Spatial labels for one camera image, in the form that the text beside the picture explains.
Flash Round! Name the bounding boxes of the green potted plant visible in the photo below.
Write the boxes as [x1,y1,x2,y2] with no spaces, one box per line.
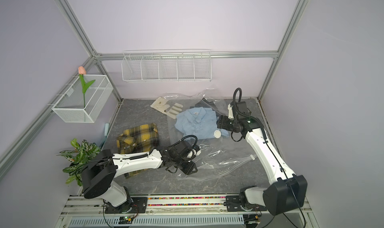
[57,138,101,187]

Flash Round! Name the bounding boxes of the pink artificial tulip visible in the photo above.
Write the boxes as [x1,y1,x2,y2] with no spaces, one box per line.
[78,66,95,108]

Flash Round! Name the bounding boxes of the white wire side basket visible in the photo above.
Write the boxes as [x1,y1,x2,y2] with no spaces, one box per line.
[52,75,114,123]

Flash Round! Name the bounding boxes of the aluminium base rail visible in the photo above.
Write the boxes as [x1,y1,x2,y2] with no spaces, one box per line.
[59,192,313,218]

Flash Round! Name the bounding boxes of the clear plastic vacuum bag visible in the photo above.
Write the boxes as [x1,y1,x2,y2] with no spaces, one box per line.
[164,89,257,182]

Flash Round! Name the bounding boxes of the black shirt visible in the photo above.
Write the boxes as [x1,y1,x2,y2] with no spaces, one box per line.
[194,98,223,115]

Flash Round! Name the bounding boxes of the light blue shirt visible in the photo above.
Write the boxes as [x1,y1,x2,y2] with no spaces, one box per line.
[175,107,230,139]

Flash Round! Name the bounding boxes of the white vacuum bag valve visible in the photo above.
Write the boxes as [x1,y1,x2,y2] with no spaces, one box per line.
[214,130,222,138]

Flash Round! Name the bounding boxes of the cream green work glove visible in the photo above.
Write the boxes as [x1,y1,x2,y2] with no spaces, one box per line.
[150,97,183,119]

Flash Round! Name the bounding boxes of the white wire wall shelf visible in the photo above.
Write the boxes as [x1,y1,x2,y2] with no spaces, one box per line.
[122,49,212,82]

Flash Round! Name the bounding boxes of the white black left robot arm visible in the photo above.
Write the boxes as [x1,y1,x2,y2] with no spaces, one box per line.
[81,136,201,214]

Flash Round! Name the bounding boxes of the yellow plaid shirt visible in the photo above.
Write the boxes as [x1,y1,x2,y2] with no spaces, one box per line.
[114,123,163,178]

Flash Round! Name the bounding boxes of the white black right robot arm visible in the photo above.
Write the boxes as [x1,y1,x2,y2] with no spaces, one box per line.
[217,101,308,216]

